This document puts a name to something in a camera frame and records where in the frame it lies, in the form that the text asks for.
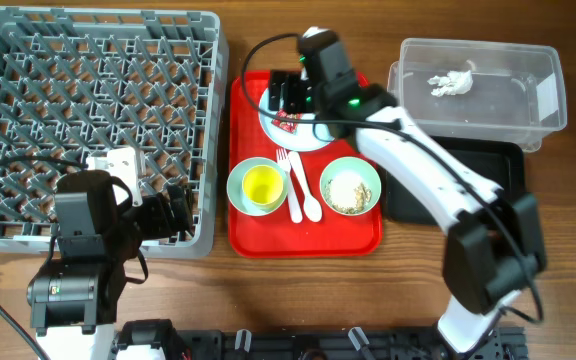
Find red snack wrapper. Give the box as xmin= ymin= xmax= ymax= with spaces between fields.
xmin=271 ymin=109 xmax=302 ymax=135

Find yellow plastic cup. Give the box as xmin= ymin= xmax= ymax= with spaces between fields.
xmin=242 ymin=165 xmax=284 ymax=210

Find green bowl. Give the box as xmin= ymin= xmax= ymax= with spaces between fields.
xmin=320 ymin=157 xmax=382 ymax=216

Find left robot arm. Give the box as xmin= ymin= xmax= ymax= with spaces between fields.
xmin=27 ymin=170 xmax=192 ymax=359

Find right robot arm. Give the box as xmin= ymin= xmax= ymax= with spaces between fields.
xmin=292 ymin=27 xmax=547 ymax=354

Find grey plastic dishwasher rack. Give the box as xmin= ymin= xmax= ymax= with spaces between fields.
xmin=0 ymin=6 xmax=229 ymax=258

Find light blue plate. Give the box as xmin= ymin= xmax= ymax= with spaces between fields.
xmin=258 ymin=113 xmax=334 ymax=152

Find light blue small bowl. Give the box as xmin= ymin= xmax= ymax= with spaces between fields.
xmin=227 ymin=157 xmax=288 ymax=216

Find white plastic fork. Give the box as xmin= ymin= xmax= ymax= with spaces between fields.
xmin=276 ymin=148 xmax=303 ymax=223

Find rice and peanut scraps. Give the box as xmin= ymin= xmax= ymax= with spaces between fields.
xmin=325 ymin=172 xmax=372 ymax=214

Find white plastic spoon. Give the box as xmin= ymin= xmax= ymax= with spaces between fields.
xmin=288 ymin=151 xmax=323 ymax=222

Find red plastic tray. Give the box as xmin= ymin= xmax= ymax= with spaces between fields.
xmin=228 ymin=79 xmax=383 ymax=258

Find crumpled white tissue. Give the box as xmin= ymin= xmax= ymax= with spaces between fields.
xmin=427 ymin=70 xmax=473 ymax=97

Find black plastic tray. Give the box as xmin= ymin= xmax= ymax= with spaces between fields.
xmin=378 ymin=136 xmax=526 ymax=226

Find clear plastic bin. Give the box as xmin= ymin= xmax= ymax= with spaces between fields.
xmin=387 ymin=38 xmax=568 ymax=152

